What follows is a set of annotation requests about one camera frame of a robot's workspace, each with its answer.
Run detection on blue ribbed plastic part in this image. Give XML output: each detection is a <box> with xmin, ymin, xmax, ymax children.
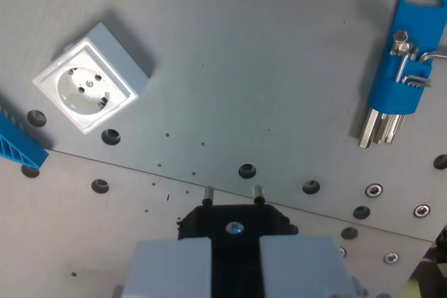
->
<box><xmin>0</xmin><ymin>103</ymin><xmax>50</xmax><ymax>170</ymax></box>

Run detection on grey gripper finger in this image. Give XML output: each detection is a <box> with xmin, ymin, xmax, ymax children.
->
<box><xmin>122</xmin><ymin>237</ymin><xmax>213</xmax><ymax>298</ymax></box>
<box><xmin>259</xmin><ymin>234</ymin><xmax>357</xmax><ymax>298</ymax></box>

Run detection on medium silver hex key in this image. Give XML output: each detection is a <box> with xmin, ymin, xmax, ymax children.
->
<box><xmin>383</xmin><ymin>41</ymin><xmax>420</xmax><ymax>146</ymax></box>
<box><xmin>372</xmin><ymin>42</ymin><xmax>411</xmax><ymax>146</ymax></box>

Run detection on white wall socket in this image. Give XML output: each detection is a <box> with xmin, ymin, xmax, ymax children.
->
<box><xmin>32</xmin><ymin>22</ymin><xmax>152</xmax><ymax>134</ymax></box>

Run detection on blue hex key holder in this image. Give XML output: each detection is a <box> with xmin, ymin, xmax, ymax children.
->
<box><xmin>367</xmin><ymin>0</ymin><xmax>447</xmax><ymax>116</ymax></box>

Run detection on thin silver hex key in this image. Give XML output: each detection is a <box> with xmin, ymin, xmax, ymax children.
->
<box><xmin>418</xmin><ymin>52</ymin><xmax>447</xmax><ymax>65</ymax></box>

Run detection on dark blurred object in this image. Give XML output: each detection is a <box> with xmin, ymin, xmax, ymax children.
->
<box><xmin>401</xmin><ymin>225</ymin><xmax>447</xmax><ymax>298</ymax></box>

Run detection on large silver hex key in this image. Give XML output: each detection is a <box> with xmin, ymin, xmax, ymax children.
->
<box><xmin>358</xmin><ymin>31</ymin><xmax>409</xmax><ymax>149</ymax></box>

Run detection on small silver hex key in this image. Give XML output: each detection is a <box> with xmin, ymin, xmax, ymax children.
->
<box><xmin>401</xmin><ymin>73</ymin><xmax>432</xmax><ymax>89</ymax></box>
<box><xmin>394</xmin><ymin>54</ymin><xmax>411</xmax><ymax>83</ymax></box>

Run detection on black plug with metal pins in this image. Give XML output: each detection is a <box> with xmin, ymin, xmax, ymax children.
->
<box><xmin>176</xmin><ymin>184</ymin><xmax>300</xmax><ymax>298</ymax></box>

